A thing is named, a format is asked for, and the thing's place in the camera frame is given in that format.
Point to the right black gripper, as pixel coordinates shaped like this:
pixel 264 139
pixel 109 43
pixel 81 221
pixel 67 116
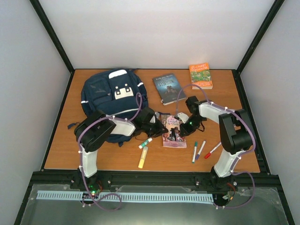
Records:
pixel 185 130

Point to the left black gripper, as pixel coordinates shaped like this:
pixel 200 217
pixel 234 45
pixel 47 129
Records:
pixel 159 130

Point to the pink illustrated paperback book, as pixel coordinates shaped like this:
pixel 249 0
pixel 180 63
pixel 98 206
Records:
pixel 173 138

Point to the dark blue castle book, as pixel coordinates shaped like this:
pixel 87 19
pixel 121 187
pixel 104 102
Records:
pixel 169 88

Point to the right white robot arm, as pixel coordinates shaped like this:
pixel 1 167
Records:
pixel 236 135

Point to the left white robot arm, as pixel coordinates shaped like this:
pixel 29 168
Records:
pixel 96 129

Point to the green whiteboard marker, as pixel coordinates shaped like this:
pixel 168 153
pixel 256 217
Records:
pixel 194 152

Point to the green white glue stick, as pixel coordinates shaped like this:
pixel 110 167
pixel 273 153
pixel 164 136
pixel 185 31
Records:
pixel 145 143

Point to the purple whiteboard marker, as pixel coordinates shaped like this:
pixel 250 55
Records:
pixel 200 150

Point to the red whiteboard marker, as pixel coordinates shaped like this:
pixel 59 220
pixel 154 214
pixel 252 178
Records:
pixel 209 153

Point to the yellow highlighter marker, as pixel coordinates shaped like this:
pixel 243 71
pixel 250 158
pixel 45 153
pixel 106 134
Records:
pixel 143 157

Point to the orange treehouse book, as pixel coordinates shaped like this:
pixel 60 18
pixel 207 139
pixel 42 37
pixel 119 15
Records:
pixel 200 75

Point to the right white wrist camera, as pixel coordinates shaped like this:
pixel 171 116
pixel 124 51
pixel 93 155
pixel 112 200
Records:
pixel 182 117

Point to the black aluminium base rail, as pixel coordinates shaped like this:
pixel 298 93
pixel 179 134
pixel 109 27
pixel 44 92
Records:
pixel 110 180

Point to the light blue cable duct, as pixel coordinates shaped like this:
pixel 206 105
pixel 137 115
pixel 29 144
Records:
pixel 126 197

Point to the right black frame post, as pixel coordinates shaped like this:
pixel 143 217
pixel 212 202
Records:
pixel 271 14

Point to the black frame post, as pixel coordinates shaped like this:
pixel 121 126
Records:
pixel 271 14
pixel 52 34

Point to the left black frame post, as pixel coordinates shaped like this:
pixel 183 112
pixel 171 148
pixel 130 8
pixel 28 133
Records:
pixel 52 34

